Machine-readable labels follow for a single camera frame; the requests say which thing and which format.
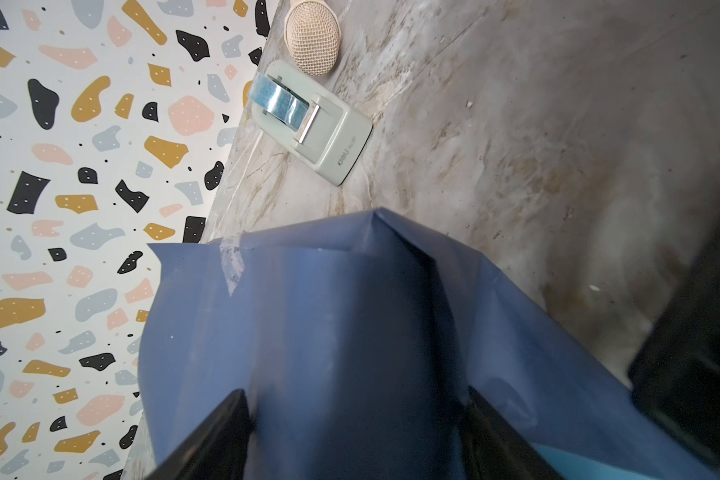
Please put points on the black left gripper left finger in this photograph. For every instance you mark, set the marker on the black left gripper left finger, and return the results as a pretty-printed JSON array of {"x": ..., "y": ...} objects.
[{"x": 217, "y": 449}]

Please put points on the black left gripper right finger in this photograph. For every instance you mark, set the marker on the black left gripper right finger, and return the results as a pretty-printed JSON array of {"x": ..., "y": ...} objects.
[{"x": 493, "y": 449}]

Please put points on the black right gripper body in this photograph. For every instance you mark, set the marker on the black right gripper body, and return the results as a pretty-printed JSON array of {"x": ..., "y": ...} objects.
[{"x": 676, "y": 374}]

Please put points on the blue wrapping paper sheet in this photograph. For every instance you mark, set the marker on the blue wrapping paper sheet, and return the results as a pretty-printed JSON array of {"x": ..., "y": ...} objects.
[{"x": 355, "y": 339}]

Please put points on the grey tape dispenser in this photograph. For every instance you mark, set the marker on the grey tape dispenser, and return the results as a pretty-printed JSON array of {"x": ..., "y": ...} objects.
[{"x": 309, "y": 121}]

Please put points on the beige microphone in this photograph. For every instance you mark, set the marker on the beige microphone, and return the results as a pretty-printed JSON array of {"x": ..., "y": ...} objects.
[{"x": 312, "y": 36}]

